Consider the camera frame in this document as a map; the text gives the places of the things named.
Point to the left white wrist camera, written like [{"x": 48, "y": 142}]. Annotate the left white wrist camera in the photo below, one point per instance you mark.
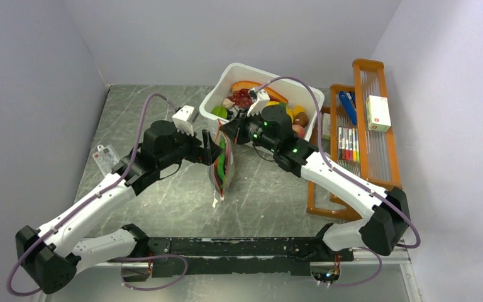
[{"x": 183, "y": 120}]

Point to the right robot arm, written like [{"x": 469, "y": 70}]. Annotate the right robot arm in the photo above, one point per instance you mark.
[{"x": 384, "y": 215}]

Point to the green toy lime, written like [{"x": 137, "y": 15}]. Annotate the green toy lime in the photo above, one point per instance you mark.
[{"x": 220, "y": 112}]

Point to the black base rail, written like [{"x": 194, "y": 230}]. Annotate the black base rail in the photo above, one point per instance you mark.
[{"x": 243, "y": 255}]

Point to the green toy chili pepper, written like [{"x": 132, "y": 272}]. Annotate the green toy chili pepper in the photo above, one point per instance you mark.
[{"x": 220, "y": 165}]

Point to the orange toy melon slice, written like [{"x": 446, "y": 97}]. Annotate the orange toy melon slice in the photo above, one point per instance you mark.
[{"x": 274, "y": 96}]

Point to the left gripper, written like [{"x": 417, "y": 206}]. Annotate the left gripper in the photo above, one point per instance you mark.
[{"x": 202, "y": 155}]

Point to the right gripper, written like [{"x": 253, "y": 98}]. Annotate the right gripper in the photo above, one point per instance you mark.
[{"x": 235, "y": 129}]

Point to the white small carton box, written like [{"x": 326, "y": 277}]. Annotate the white small carton box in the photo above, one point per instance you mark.
[{"x": 378, "y": 115}]

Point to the blue handled tool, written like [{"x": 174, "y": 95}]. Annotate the blue handled tool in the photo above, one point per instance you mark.
[{"x": 347, "y": 99}]

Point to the set of coloured markers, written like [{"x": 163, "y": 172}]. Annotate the set of coloured markers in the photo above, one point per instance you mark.
[{"x": 348, "y": 145}]

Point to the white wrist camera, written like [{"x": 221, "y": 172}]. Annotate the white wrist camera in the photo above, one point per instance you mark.
[
  {"x": 260, "y": 99},
  {"x": 183, "y": 120}
]

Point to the red toy grapes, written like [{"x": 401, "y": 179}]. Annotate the red toy grapes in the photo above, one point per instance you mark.
[{"x": 241, "y": 98}]

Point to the white tag card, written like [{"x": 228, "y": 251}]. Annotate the white tag card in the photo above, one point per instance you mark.
[{"x": 106, "y": 158}]

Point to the orange wooden rack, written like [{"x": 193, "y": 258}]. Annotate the orange wooden rack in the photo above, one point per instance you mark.
[{"x": 378, "y": 162}]

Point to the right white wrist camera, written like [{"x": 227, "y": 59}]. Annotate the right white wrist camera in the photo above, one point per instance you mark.
[{"x": 260, "y": 99}]

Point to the clear zip top bag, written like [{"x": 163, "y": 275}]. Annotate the clear zip top bag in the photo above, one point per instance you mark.
[{"x": 220, "y": 189}]

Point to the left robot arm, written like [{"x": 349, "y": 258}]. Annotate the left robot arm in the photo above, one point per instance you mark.
[{"x": 56, "y": 251}]

